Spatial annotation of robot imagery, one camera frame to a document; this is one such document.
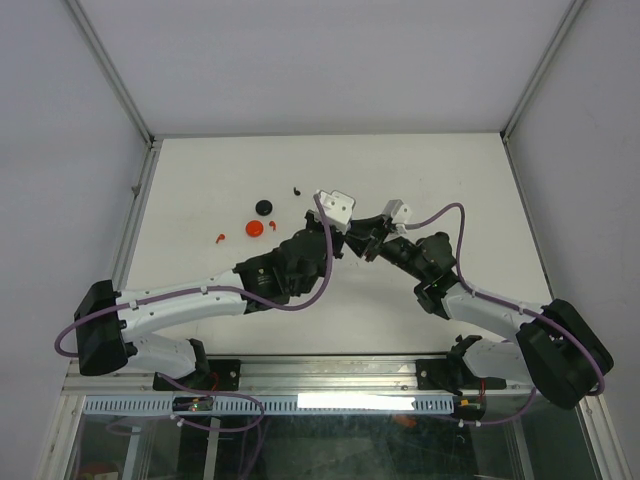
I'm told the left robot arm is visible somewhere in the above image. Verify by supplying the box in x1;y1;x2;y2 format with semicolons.
73;210;352;389

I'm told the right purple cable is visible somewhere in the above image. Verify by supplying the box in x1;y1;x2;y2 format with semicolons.
407;202;607;397

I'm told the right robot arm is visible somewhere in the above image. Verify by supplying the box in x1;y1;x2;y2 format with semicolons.
346;215;614;409

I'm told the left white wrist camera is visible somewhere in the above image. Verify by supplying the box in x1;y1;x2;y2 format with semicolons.
316;190;356;234

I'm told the aluminium mounting rail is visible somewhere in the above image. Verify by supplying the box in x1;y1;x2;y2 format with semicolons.
62;354;532;396

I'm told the right black base bracket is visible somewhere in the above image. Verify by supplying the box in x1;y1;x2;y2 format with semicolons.
415;358;455;393

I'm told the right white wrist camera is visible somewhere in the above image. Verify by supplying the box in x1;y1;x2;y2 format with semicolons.
382;199;412;235

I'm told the black base bracket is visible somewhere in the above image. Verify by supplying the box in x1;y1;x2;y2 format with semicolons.
174;359;241;392
415;358;455;393

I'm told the purple cable under rail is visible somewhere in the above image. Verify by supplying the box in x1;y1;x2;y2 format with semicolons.
157;372;266;480

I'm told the grey slotted cable duct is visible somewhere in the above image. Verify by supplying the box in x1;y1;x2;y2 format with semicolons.
83;393;454;417

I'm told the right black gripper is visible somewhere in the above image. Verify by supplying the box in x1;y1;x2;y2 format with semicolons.
346;213;429;282

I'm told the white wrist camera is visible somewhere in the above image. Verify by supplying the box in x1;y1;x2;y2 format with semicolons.
382;199;412;235
316;190;356;234

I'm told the left black base bracket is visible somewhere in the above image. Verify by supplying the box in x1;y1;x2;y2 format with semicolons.
174;359;241;392

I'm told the orange round charging case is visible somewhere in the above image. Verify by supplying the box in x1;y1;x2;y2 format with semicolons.
245;220;264;238

